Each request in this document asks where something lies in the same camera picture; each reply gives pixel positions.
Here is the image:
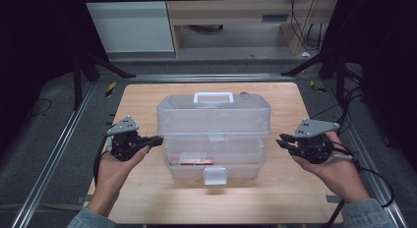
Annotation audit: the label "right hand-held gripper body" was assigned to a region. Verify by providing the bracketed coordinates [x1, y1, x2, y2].
[291, 118, 341, 165]

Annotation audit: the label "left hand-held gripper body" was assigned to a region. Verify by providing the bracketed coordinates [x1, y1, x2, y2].
[106, 115, 148, 162]

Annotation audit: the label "red and white packet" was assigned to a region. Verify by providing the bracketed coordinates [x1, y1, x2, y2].
[165, 151, 214, 166]

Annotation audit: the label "clear plastic storage box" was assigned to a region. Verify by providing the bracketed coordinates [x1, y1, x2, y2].
[156, 91, 272, 187]

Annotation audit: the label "person's left hand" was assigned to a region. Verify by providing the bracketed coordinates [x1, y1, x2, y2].
[93, 144, 151, 195]

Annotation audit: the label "person's right hand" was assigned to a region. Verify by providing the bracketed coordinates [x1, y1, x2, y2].
[291, 131, 366, 194]

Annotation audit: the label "yellow and black tape strip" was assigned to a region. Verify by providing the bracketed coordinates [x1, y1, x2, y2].
[309, 80, 328, 93]
[104, 81, 117, 98]

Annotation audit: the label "black metal stand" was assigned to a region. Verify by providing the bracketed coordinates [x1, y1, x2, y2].
[72, 47, 137, 111]
[280, 40, 349, 108]

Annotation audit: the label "white cabinet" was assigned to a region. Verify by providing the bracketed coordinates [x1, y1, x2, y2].
[86, 1, 175, 54]

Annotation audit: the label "light wooden desk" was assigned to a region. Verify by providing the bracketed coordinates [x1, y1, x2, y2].
[166, 0, 338, 56]

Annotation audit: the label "left hand-held gripper cable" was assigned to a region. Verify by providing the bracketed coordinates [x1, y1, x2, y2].
[92, 136, 113, 187]

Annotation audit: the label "hand-held gripper cable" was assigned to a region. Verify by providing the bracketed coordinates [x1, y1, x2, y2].
[92, 136, 113, 187]
[328, 141, 396, 209]

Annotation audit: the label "right hand-held gripper cable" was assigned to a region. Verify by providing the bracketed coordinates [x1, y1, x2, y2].
[328, 141, 396, 209]

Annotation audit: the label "thin black floor cable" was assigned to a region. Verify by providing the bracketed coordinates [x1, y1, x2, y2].
[30, 97, 53, 118]

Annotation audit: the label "black hanging cables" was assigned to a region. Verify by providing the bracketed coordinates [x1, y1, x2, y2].
[289, 0, 328, 52]

